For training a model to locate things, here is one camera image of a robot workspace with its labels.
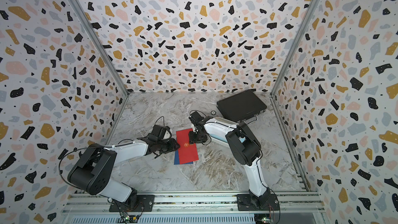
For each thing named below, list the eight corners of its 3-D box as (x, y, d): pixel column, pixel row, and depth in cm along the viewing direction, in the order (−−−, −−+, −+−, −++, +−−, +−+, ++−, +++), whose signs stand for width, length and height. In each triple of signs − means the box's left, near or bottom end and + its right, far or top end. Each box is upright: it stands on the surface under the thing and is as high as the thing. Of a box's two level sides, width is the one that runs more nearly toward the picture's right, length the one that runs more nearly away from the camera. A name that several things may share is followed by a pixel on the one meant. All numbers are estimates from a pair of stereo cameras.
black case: (233, 129, 103) (234, 125, 99) (216, 105, 116) (216, 100, 112) (268, 114, 111) (270, 109, 107) (249, 93, 125) (250, 88, 121)
